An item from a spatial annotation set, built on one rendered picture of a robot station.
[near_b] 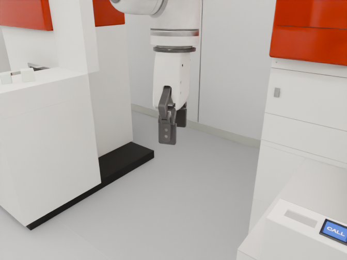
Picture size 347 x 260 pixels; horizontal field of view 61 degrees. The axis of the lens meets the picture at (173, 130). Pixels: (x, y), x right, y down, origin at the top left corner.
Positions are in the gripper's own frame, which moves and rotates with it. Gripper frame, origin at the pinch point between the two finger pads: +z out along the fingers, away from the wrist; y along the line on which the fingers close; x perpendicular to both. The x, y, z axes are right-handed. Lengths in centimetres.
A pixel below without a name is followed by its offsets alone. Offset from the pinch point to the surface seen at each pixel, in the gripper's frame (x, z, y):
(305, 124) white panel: 39, 19, -69
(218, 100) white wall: -12, 62, -258
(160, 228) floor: -33, 114, -104
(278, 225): 23.3, 24.2, -7.9
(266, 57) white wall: 31, 12, -236
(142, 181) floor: -63, 111, -155
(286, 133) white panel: 32, 25, -73
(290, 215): 26.4, 23.7, -11.8
